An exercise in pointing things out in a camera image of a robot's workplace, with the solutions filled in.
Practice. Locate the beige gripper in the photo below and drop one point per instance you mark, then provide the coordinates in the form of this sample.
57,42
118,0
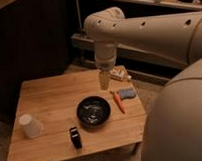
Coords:
105,65

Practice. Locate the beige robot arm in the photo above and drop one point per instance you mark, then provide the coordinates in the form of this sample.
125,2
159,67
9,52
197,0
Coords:
173,128

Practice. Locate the black eraser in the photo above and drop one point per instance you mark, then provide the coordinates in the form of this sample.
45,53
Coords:
75,137

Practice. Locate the orange carrot toy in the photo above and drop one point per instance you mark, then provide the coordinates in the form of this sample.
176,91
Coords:
118,101

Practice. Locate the blue grey handheld tool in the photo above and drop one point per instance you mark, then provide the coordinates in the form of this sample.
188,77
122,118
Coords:
127,93

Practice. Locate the black bowl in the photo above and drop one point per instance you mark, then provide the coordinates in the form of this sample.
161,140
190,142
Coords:
93,111

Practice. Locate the wooden table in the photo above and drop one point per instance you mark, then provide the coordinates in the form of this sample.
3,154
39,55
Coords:
53,101

